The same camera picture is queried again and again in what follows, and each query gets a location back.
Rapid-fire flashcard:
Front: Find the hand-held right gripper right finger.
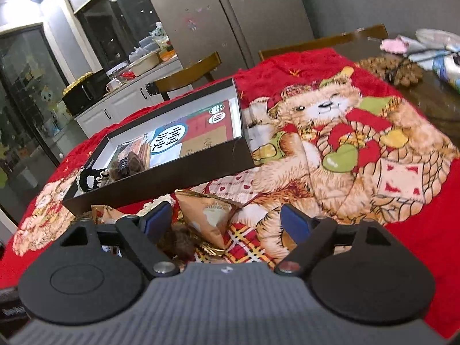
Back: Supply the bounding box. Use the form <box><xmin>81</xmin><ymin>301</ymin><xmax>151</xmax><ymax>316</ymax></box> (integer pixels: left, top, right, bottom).
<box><xmin>275</xmin><ymin>204</ymin><xmax>389</xmax><ymax>278</ymax></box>

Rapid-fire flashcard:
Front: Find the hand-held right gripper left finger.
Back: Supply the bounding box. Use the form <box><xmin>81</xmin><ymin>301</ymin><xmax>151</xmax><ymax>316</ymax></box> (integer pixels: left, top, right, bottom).
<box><xmin>59</xmin><ymin>201</ymin><xmax>180</xmax><ymax>278</ymax></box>

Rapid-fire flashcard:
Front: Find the cream knitted scrunchie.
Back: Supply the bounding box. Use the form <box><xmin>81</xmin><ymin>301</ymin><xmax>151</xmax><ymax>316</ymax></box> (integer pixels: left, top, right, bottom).
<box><xmin>143</xmin><ymin>194</ymin><xmax>176</xmax><ymax>212</ymax></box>

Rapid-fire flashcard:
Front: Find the black cardboard box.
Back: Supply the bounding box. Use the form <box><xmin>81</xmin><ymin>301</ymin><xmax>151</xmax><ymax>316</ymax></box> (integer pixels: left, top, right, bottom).
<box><xmin>63</xmin><ymin>78</ymin><xmax>255</xmax><ymax>216</ymax></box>

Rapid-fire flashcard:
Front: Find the beige triangular snack packet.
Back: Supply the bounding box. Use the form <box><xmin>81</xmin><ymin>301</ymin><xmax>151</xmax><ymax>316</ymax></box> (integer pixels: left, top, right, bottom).
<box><xmin>175</xmin><ymin>189</ymin><xmax>242</xmax><ymax>250</ymax></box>

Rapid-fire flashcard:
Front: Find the brown fuzzy scrunchie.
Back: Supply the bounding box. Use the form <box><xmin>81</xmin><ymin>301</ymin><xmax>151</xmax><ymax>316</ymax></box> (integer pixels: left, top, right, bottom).
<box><xmin>158</xmin><ymin>223</ymin><xmax>196</xmax><ymax>260</ymax></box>

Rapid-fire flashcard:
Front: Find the beige wrapper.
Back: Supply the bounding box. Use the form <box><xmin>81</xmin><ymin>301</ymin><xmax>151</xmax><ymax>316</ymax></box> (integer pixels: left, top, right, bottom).
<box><xmin>91</xmin><ymin>205</ymin><xmax>125</xmax><ymax>223</ymax></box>

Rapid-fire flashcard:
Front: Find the brown knitted scrunchie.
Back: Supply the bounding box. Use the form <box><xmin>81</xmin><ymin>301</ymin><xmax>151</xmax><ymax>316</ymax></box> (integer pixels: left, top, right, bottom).
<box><xmin>108</xmin><ymin>151</ymin><xmax>146</xmax><ymax>181</ymax></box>

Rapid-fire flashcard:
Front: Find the black white-trimmed scrunchie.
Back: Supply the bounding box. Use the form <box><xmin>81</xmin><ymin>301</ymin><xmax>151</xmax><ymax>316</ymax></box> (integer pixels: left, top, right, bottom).
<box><xmin>77</xmin><ymin>167</ymin><xmax>110</xmax><ymax>192</ymax></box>

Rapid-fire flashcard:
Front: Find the printed booklet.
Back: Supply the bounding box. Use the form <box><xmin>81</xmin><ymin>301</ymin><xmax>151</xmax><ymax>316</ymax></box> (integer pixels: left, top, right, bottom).
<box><xmin>114</xmin><ymin>102</ymin><xmax>235</xmax><ymax>173</ymax></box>

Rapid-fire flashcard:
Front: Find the red bear printed blanket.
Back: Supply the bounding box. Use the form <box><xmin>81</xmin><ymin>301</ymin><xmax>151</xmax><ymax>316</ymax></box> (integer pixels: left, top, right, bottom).
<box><xmin>0</xmin><ymin>48</ymin><xmax>456</xmax><ymax>333</ymax></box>

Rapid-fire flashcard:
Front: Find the white kitchen cabinet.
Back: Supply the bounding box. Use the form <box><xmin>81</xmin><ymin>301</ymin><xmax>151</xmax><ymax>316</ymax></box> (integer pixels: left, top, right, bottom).
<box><xmin>75</xmin><ymin>57</ymin><xmax>184</xmax><ymax>139</ymax></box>

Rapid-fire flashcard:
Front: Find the black microwave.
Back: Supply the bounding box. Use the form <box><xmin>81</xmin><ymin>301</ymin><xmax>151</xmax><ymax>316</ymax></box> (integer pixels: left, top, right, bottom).
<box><xmin>62</xmin><ymin>70</ymin><xmax>110</xmax><ymax>117</ymax></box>

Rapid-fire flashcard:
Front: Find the wooden chair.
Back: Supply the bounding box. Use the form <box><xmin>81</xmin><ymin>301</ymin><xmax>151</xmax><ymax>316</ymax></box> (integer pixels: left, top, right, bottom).
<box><xmin>258</xmin><ymin>24</ymin><xmax>389</xmax><ymax>62</ymax></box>
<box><xmin>154</xmin><ymin>52</ymin><xmax>221</xmax><ymax>101</ymax></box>

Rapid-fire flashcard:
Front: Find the beige cooking pot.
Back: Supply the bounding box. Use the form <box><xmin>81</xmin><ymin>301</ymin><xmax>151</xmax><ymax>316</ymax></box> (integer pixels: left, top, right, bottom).
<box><xmin>127</xmin><ymin>52</ymin><xmax>160</xmax><ymax>77</ymax></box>

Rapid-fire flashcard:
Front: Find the yellow woven mat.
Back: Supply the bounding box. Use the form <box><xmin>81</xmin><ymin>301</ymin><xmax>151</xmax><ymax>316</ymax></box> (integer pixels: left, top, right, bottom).
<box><xmin>64</xmin><ymin>72</ymin><xmax>94</xmax><ymax>92</ymax></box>

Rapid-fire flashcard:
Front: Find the glass sliding door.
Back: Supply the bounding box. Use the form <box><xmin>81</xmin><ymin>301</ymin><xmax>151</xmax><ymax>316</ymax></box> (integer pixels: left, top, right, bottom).
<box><xmin>0</xmin><ymin>23</ymin><xmax>78</xmax><ymax>223</ymax></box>

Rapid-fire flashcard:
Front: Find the brown woven placemat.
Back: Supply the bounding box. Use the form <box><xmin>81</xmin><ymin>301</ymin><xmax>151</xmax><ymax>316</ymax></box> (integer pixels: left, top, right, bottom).
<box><xmin>356</xmin><ymin>55</ymin><xmax>425</xmax><ymax>87</ymax></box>

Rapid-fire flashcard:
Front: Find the dark kitchen window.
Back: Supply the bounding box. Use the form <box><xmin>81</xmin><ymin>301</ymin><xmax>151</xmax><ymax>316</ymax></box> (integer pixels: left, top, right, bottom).
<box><xmin>74</xmin><ymin>0</ymin><xmax>162</xmax><ymax>74</ymax></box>

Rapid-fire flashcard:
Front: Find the grey refrigerator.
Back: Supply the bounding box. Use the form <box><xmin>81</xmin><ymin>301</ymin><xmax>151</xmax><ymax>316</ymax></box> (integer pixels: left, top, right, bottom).
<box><xmin>137</xmin><ymin>0</ymin><xmax>315</xmax><ymax>80</ymax></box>

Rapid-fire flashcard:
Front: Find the blue white plastic bag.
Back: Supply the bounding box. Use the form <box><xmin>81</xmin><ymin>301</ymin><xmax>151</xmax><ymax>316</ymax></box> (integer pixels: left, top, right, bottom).
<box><xmin>431</xmin><ymin>45</ymin><xmax>460</xmax><ymax>92</ymax></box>

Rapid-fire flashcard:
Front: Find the white plate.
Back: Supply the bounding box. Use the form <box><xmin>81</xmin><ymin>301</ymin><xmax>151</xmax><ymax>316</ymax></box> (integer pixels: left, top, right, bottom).
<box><xmin>415</xmin><ymin>28</ymin><xmax>460</xmax><ymax>49</ymax></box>

